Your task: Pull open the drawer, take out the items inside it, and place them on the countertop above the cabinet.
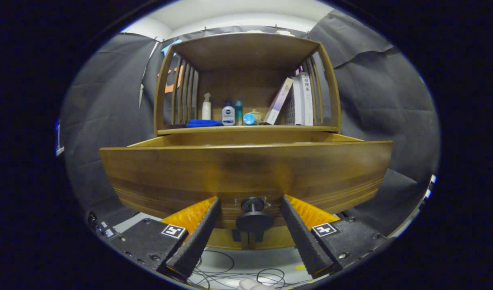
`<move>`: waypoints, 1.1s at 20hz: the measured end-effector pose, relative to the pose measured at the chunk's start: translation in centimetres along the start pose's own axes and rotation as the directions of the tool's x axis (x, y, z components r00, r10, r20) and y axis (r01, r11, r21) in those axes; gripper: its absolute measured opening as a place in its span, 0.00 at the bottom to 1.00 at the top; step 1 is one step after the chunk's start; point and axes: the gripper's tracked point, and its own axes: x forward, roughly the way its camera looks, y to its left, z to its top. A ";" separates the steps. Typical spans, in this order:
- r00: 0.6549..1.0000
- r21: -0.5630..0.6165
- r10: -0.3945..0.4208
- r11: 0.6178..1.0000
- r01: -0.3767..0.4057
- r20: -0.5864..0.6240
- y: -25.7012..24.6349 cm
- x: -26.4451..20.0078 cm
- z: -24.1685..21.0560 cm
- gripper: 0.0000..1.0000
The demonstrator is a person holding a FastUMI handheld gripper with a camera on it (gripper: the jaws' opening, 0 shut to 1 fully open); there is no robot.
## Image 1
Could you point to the yellow floor tape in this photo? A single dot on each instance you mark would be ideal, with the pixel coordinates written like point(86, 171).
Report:
point(300, 267)

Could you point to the white board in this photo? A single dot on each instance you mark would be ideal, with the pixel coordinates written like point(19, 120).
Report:
point(58, 139)

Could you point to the beige lidded teacup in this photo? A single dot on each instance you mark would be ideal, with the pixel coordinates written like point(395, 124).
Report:
point(257, 115)

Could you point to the wooden cabinet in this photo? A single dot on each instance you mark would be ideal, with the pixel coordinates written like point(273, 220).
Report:
point(246, 50)

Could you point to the black drawer knob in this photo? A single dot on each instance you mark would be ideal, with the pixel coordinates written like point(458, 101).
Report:
point(253, 220)

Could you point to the white black striped object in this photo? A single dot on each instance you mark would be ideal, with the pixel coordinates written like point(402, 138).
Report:
point(429, 187)

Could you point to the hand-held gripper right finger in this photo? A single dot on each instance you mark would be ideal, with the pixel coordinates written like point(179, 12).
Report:
point(303, 237)

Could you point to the teal bottle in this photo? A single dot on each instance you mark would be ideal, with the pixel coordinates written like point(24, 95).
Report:
point(238, 110)

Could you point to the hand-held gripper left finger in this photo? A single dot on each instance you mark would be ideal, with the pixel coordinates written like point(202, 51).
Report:
point(198, 241)

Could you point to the purple white book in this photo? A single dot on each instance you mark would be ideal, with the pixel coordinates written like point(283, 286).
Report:
point(278, 100)

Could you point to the white bottle with blue cap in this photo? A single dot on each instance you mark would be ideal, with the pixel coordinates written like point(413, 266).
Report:
point(228, 114)

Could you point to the black electronic device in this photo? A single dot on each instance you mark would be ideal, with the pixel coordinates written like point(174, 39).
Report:
point(101, 227)

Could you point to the blue folded cloth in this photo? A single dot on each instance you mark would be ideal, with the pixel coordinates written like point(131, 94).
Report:
point(202, 123)

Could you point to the wooden drawer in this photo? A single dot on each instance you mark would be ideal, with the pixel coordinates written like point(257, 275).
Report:
point(246, 165)

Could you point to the wooden countertop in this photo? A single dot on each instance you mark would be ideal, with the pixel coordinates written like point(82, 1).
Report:
point(270, 128)

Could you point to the white pump bottle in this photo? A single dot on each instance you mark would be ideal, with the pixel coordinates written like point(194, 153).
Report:
point(206, 110)

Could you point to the blue white cosmetic tube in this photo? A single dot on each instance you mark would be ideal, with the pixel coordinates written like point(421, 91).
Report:
point(249, 119)

